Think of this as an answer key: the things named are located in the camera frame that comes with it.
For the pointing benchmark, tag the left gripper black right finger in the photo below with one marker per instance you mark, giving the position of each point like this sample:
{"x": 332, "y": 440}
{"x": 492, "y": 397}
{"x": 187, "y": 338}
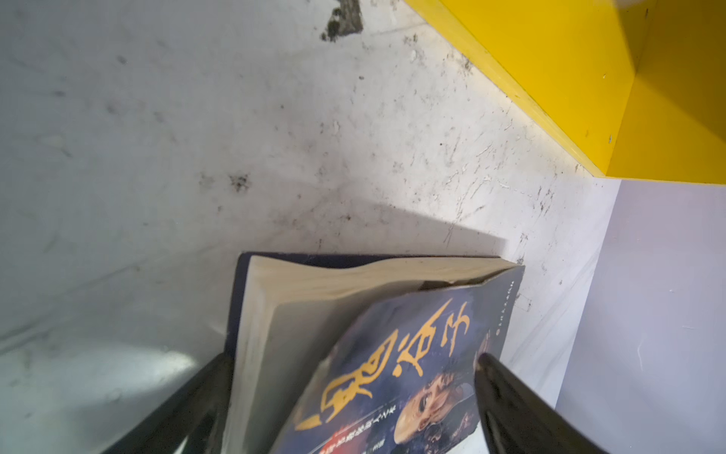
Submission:
{"x": 515, "y": 420}

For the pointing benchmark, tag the dark purple illustrated book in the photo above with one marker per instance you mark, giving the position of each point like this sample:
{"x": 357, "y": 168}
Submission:
{"x": 363, "y": 353}

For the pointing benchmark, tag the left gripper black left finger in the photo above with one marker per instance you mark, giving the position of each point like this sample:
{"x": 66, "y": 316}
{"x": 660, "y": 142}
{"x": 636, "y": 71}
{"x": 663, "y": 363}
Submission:
{"x": 192, "y": 420}

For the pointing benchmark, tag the yellow shelf unit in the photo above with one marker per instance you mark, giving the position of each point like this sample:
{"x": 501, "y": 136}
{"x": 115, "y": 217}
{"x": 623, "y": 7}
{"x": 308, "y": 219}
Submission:
{"x": 631, "y": 89}

